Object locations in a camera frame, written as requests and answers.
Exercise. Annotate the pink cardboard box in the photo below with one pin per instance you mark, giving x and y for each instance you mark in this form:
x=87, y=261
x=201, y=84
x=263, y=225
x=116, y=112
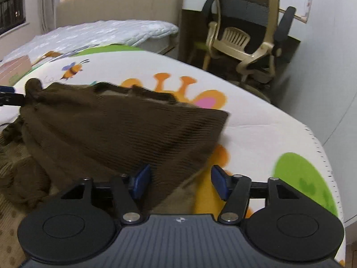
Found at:
x=12, y=71

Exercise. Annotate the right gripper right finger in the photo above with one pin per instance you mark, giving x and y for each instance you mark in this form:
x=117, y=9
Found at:
x=234, y=191

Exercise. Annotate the brown polka dot cardigan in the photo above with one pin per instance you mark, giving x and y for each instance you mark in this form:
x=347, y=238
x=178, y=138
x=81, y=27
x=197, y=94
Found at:
x=67, y=132

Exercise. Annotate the beige mesh office chair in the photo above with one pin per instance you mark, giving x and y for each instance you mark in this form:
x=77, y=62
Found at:
x=250, y=31

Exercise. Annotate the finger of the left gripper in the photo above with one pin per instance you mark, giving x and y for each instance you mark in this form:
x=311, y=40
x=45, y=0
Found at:
x=8, y=96

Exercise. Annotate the cartoon animal play mat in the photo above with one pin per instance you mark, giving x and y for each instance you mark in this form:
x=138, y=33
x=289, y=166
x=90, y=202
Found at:
x=292, y=219

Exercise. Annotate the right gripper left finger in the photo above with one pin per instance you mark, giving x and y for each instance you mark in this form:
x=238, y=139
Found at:
x=126, y=191

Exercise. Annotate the grey curtain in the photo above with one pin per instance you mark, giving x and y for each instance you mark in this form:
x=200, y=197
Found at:
x=47, y=15

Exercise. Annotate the beige upholstered headboard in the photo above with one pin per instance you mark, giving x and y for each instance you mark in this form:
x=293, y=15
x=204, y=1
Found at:
x=75, y=12

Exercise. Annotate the white quilted mattress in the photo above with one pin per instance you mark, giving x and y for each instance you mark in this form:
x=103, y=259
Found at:
x=102, y=33

